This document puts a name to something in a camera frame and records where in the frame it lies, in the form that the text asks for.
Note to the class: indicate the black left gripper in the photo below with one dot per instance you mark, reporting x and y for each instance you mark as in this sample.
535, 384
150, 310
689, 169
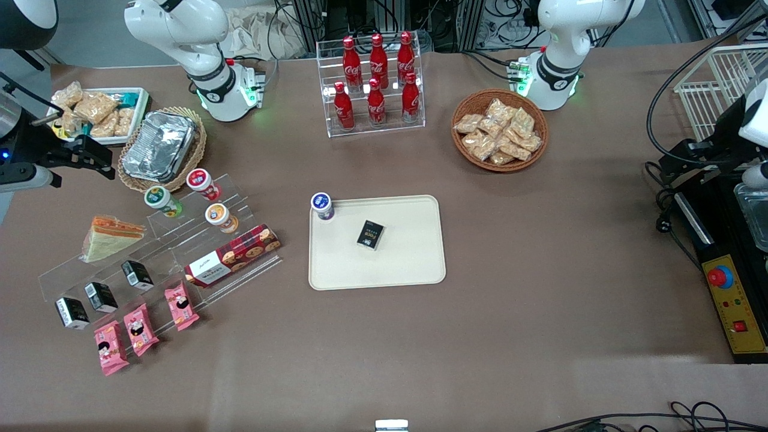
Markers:
724, 133

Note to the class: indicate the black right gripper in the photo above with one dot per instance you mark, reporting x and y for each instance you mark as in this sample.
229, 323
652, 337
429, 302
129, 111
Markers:
31, 146

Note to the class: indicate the triangle sandwich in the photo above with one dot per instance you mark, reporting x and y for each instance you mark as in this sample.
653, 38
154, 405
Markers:
108, 240

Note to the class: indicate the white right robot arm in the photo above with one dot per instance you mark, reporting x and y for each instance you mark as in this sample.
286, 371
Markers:
180, 30

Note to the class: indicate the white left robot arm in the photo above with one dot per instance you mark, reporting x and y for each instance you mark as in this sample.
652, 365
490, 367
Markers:
564, 36

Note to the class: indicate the clear metal rimmed tray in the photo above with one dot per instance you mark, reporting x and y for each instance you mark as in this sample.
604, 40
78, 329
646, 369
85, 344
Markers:
756, 216

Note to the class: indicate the beige plastic tray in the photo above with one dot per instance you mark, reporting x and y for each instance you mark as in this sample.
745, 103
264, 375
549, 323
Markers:
408, 258

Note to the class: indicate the clear bag tan snack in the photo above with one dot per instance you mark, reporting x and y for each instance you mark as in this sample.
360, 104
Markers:
70, 122
95, 107
67, 95
124, 120
103, 127

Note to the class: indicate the silver foil container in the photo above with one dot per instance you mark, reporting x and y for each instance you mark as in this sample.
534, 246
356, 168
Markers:
159, 147

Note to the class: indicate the teal snack packet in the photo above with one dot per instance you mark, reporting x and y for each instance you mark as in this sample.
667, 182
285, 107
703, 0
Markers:
125, 98

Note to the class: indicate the green lid cup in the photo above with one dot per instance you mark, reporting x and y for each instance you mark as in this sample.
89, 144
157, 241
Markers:
159, 198

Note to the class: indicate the white rectangular bin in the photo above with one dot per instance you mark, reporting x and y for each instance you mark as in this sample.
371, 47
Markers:
143, 105

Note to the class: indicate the black control box yellow panel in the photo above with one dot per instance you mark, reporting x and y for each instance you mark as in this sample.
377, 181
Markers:
717, 234

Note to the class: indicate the oval tan wicker basket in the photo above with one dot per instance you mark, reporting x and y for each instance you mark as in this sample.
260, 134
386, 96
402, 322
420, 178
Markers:
195, 159

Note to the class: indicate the red lid cup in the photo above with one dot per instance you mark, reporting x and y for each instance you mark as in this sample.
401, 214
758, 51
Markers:
200, 180

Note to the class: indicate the small black white box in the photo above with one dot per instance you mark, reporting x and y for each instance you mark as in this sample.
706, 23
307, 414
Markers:
137, 275
101, 297
72, 313

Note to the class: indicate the red emergency stop button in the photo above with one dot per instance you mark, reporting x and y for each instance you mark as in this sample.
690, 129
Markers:
720, 276

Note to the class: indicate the clear acrylic stepped stand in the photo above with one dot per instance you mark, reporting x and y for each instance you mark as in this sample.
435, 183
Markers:
66, 279
240, 210

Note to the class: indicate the orange lid cup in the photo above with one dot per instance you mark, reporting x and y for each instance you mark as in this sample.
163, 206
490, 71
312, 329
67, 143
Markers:
218, 215

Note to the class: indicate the red plaid cookie box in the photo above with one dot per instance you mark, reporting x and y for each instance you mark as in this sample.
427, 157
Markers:
234, 255

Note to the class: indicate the clear bag brown snack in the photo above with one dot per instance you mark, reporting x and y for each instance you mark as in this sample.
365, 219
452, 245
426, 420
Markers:
522, 122
515, 150
501, 159
479, 145
468, 123
529, 143
501, 111

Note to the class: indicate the pink snack packet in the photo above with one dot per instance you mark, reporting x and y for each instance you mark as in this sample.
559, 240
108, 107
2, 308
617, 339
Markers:
141, 330
110, 349
181, 306

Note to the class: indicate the white connector block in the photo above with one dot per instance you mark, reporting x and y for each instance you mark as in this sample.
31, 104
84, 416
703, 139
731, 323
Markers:
519, 72

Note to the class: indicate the beige cloth bag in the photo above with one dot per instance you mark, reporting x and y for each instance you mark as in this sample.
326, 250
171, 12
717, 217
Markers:
252, 36

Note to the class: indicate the blue lid yogurt cup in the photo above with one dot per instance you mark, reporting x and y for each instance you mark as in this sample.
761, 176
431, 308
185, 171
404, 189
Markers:
322, 205

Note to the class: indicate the round brown wicker basket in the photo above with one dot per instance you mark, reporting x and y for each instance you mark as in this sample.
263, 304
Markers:
462, 153

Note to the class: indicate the red cola bottle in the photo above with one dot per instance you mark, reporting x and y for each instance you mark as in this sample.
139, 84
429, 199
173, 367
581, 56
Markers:
411, 99
406, 55
351, 60
376, 105
344, 108
378, 57

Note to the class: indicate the small black box yellow print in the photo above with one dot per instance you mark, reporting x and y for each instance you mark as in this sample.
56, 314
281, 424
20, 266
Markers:
370, 235

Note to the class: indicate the clear acrylic bottle rack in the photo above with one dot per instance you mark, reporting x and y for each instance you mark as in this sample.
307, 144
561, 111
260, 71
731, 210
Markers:
390, 129

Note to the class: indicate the small white silver object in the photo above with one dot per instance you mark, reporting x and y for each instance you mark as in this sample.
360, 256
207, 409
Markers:
391, 426

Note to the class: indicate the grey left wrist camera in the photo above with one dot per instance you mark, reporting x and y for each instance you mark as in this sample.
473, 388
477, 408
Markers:
756, 176

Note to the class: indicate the aluminium frame rack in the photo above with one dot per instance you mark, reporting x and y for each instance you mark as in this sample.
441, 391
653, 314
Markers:
475, 24

